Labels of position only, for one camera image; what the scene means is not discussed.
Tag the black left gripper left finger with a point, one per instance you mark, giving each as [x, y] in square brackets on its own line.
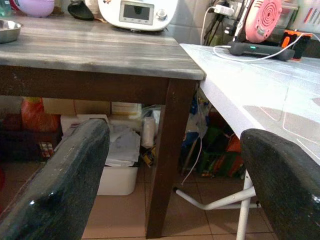
[62, 180]

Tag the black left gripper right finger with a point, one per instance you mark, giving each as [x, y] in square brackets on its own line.
[285, 175]

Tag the white plastic storage bin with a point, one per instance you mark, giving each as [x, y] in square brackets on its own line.
[117, 180]

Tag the green and orange bag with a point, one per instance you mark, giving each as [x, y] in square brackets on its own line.
[220, 155]

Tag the stack of white papers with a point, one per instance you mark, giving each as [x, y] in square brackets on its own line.
[123, 147]

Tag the orange plastic bag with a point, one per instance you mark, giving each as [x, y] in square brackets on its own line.
[37, 115]

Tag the cardboard box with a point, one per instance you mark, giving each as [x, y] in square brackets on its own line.
[75, 106]

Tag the white folding table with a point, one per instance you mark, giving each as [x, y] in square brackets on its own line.
[262, 82]

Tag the white paper roll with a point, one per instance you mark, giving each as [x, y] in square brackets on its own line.
[148, 132]

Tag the dark grey charging device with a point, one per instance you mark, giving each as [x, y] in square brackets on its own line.
[260, 50]

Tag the dark wooden table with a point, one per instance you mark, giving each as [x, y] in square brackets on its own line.
[100, 55]

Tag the orange and black tool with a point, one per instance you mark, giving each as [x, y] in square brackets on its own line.
[296, 41]

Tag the pink round fan heater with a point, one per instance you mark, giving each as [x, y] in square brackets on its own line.
[262, 21]

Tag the steel bowl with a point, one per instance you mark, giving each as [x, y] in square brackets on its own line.
[7, 30]

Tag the black spoon rest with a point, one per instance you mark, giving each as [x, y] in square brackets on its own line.
[80, 11]

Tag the purple plastic bowl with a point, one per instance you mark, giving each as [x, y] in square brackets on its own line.
[36, 7]

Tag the white power adapter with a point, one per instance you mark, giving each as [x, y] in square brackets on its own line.
[223, 9]

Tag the white kitchen machine with display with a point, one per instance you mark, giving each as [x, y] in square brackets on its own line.
[138, 13]

